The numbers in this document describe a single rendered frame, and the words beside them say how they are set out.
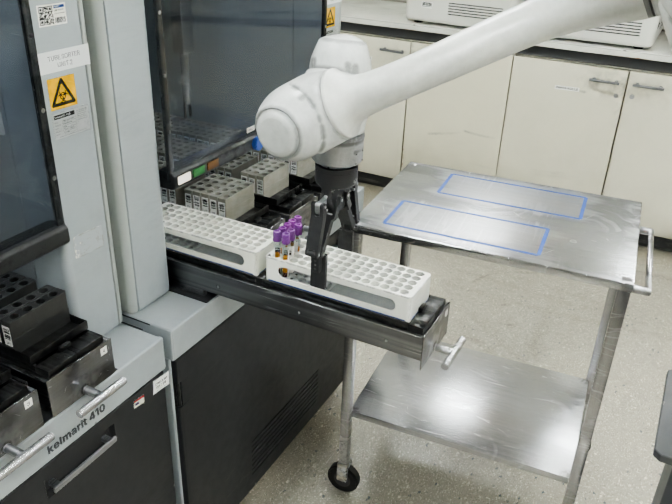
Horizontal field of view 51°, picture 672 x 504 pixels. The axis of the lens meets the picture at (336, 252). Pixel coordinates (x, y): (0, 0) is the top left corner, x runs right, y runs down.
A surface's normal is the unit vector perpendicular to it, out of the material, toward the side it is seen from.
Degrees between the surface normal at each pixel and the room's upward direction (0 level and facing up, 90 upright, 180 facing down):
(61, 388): 90
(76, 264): 90
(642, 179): 90
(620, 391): 0
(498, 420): 0
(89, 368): 90
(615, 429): 0
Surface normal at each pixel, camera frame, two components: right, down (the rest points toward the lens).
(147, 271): 0.89, 0.24
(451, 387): 0.04, -0.88
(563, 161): -0.49, 0.39
